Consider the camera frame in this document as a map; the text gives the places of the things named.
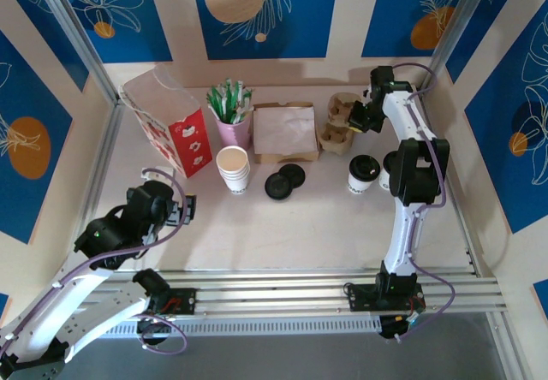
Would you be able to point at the white paper cup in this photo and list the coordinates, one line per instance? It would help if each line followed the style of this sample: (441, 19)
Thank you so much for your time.
(234, 174)
(235, 179)
(383, 181)
(235, 188)
(232, 157)
(359, 186)

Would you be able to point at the red white paper bag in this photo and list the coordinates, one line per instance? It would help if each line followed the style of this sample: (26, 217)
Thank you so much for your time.
(188, 144)

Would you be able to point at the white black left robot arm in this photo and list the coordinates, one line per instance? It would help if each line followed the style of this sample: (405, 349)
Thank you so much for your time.
(51, 303)

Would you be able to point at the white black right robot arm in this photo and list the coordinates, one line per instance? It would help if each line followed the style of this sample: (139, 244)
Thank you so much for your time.
(404, 243)

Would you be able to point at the brown cardboard box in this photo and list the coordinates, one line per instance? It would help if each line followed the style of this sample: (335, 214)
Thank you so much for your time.
(287, 158)

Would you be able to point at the pink cup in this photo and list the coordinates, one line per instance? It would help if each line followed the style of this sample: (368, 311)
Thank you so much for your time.
(235, 134)

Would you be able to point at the aluminium table side rail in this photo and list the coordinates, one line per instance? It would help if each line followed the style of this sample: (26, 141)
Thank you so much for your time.
(466, 234)
(96, 183)

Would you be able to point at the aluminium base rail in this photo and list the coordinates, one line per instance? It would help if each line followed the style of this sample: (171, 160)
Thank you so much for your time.
(274, 294)

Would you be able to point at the aluminium frame post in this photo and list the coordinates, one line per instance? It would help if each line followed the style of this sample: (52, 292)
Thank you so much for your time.
(77, 33)
(458, 29)

